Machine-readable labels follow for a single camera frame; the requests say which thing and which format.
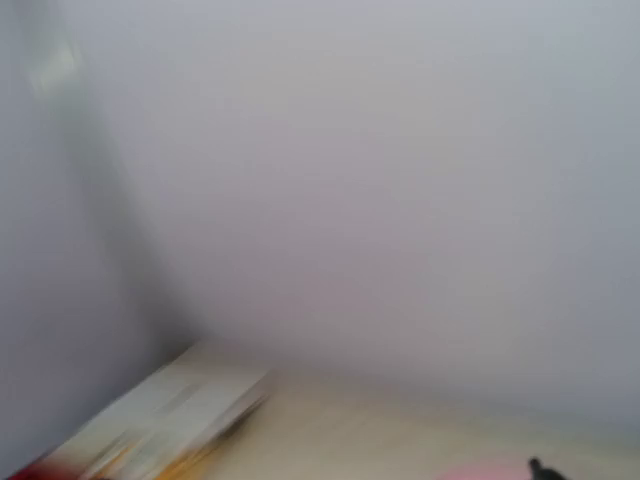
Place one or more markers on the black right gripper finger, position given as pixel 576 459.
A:
pixel 539 472

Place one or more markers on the white paper notebook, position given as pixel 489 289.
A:
pixel 178 413

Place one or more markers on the red student backpack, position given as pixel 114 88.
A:
pixel 42 471

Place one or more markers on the pink plastic plate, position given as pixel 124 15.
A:
pixel 488 471

